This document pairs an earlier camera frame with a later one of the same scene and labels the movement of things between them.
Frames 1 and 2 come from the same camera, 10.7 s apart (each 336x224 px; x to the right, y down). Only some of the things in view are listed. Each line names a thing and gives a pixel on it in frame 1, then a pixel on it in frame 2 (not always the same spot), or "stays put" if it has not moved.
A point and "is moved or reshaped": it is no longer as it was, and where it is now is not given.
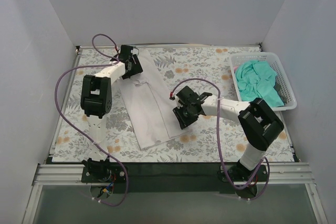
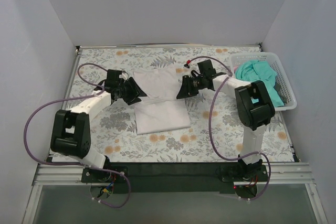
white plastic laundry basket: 283,81 stays put
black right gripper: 182,116 to 190,85
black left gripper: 135,64 to 128,91
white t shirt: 149,104 is moved or reshaped
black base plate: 176,178 stays put
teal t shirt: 255,80 stays put
